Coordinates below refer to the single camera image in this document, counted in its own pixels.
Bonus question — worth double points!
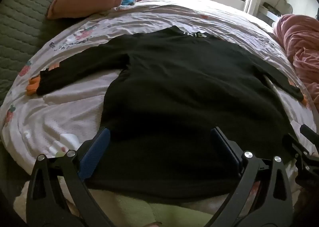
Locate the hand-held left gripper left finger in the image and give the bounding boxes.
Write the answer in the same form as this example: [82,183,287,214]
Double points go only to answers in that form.
[26,127,111,227]

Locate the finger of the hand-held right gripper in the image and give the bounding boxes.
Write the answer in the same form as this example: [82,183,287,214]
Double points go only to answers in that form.
[300,124,319,144]
[282,134,308,161]

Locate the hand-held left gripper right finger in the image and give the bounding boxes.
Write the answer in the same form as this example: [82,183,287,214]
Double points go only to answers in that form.
[210,127,293,227]

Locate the black printed t-shirt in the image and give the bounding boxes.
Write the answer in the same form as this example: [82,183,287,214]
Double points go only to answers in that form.
[36,26,304,199]

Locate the strawberry printed quilt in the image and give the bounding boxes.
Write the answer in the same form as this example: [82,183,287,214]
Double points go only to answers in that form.
[0,0,319,207]

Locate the light green garment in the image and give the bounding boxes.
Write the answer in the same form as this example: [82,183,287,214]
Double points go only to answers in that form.
[85,190,220,227]

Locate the pink blanket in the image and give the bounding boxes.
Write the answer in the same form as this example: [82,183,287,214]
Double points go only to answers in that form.
[273,14,319,108]

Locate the white side table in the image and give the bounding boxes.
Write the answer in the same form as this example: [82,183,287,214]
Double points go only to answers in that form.
[257,0,293,22]

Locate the grey quilted headboard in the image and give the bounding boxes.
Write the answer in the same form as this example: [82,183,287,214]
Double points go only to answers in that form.
[0,0,83,108]

